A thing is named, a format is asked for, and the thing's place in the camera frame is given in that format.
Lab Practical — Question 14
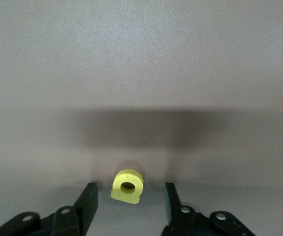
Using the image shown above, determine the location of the yellow foam letter a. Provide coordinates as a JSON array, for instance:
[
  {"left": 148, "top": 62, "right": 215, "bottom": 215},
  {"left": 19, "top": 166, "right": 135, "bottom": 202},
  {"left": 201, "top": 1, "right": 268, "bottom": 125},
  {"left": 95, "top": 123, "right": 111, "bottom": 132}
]
[{"left": 110, "top": 169, "right": 145, "bottom": 205}]

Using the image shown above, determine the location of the brown table cover sheet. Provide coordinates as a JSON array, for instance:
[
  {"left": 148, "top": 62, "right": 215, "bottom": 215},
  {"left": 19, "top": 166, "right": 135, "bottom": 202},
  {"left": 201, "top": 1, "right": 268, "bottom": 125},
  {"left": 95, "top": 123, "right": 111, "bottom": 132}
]
[{"left": 0, "top": 0, "right": 283, "bottom": 236}]

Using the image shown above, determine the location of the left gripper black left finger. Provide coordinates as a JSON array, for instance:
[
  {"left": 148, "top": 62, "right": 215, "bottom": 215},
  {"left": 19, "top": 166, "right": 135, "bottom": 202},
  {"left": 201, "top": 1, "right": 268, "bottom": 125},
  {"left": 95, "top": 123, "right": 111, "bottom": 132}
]
[{"left": 0, "top": 182, "right": 99, "bottom": 236}]

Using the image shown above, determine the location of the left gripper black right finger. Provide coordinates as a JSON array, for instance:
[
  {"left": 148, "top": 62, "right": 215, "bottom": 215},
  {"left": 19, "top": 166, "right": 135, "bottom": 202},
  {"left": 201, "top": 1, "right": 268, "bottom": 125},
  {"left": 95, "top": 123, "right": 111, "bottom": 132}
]
[{"left": 160, "top": 182, "right": 257, "bottom": 236}]

